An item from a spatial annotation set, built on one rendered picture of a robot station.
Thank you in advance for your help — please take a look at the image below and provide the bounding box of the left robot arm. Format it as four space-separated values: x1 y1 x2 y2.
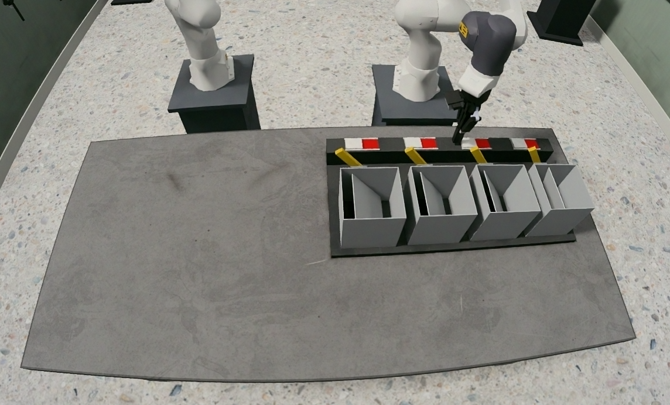
393 0 528 102

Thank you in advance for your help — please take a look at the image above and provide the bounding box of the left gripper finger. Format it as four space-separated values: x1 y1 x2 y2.
452 102 481 143
452 102 466 140

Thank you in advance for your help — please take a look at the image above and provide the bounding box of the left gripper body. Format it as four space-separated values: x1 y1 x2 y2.
463 89 492 113

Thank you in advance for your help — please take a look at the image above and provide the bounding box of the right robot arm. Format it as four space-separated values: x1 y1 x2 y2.
164 0 235 91

